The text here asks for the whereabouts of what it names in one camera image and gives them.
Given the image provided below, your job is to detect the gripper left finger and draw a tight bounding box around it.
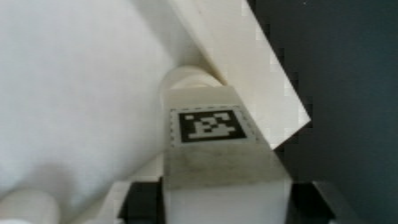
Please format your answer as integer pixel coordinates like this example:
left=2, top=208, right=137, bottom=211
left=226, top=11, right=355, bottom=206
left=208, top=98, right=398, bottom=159
left=87, top=179, right=167, bottom=224

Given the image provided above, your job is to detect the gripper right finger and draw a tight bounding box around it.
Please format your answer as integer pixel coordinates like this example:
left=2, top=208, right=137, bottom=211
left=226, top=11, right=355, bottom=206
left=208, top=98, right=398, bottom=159
left=286, top=180, right=362, bottom=224

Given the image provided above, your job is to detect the white table leg with tag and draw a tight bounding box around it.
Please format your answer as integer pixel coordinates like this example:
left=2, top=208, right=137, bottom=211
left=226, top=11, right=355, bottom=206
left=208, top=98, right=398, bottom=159
left=162, top=66, right=293, bottom=224

